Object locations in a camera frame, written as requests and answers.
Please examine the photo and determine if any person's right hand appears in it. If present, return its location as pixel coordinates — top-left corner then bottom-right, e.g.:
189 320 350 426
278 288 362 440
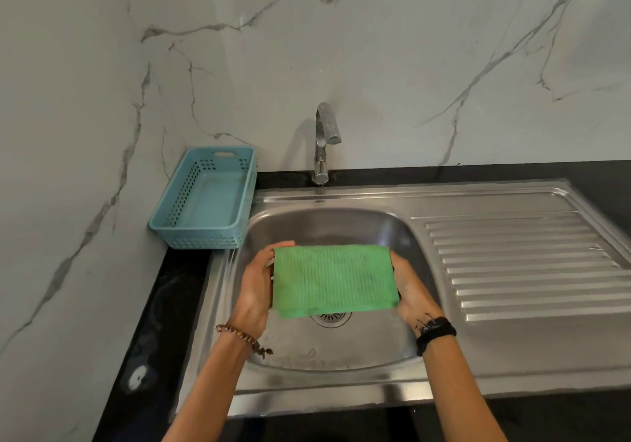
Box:
389 250 446 337

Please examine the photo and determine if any person's left hand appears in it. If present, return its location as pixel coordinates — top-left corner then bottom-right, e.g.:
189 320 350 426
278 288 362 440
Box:
226 240 296 341

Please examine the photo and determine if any green cleaning cloth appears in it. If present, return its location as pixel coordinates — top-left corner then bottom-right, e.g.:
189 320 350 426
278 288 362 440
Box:
271 244 401 321

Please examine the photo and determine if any round metal drain strainer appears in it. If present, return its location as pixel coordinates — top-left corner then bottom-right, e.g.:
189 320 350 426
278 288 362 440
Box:
310 312 354 330

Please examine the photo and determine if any teal plastic basket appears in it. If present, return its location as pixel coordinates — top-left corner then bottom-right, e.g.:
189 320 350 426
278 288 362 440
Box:
148 146 259 251

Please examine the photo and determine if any stainless steel sink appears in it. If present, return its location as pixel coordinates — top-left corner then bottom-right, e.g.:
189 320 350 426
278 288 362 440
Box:
175 178 631 420

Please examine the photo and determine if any chrome faucet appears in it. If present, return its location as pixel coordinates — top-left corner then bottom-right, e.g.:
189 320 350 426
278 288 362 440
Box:
311 101 342 187

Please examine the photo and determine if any person's left forearm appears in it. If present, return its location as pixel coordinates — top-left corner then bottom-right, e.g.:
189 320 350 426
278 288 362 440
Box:
161 334 253 442

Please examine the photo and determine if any person's right forearm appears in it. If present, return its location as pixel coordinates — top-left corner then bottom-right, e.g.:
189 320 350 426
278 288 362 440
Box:
421 337 509 442

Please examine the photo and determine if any black wristband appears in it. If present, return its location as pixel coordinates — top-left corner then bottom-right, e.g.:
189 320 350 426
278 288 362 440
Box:
413 315 458 358

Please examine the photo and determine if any wooden bead bracelet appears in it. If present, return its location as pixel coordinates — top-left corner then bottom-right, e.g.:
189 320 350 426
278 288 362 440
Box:
214 323 275 361

